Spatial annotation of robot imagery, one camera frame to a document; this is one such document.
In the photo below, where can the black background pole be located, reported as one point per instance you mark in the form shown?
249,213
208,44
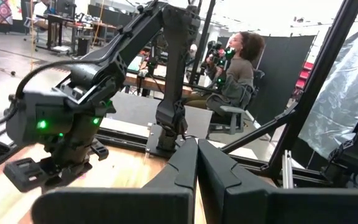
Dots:
202,43

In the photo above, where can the silver plastic tarp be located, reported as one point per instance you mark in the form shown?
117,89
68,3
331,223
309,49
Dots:
346,93

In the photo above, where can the black waste bin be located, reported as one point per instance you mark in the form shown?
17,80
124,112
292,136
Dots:
84,46

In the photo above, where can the large black backdrop screen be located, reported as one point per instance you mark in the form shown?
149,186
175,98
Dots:
284,77

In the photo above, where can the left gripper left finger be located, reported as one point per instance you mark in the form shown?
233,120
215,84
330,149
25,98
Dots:
120,208

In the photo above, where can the wooden background table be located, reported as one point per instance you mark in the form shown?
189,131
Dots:
154,84

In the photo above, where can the silver aluminium extrusion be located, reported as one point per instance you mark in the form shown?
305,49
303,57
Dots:
287,171

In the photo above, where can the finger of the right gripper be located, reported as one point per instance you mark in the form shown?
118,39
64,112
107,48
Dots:
59,175
79,171

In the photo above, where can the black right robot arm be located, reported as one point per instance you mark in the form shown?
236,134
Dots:
179,62

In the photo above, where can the colourful patterned quilt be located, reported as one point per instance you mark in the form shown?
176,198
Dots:
2,12

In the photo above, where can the person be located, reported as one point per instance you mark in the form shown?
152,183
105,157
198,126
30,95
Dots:
42,9
238,74

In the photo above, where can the grey armrest chair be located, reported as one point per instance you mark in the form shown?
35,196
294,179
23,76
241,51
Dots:
228,110

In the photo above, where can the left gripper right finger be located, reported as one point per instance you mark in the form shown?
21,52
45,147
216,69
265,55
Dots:
291,208

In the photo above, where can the red stacked crates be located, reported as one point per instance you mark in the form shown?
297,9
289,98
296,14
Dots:
304,74

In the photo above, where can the dark office desk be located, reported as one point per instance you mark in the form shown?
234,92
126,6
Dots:
64,23

